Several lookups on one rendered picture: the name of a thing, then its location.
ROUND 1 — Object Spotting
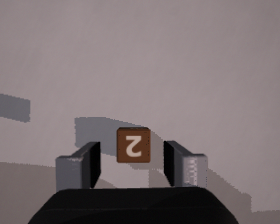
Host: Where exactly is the brown number cube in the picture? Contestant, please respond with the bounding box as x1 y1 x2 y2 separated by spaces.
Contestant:
117 127 151 163

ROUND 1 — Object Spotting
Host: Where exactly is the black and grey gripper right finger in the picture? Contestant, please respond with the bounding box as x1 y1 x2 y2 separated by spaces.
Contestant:
163 141 208 190

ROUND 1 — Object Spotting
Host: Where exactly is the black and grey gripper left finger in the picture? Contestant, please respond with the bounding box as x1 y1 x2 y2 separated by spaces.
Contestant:
55 142 101 193

